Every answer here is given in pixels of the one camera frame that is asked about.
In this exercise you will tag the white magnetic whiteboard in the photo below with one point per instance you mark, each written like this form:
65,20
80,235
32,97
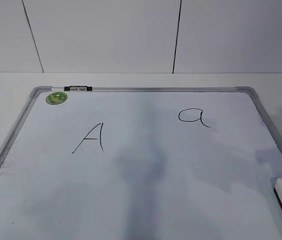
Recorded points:
142,164

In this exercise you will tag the black and clear board clip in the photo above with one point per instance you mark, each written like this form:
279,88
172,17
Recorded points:
78,88

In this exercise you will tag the green round magnet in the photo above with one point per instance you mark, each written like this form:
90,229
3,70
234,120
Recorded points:
56,98

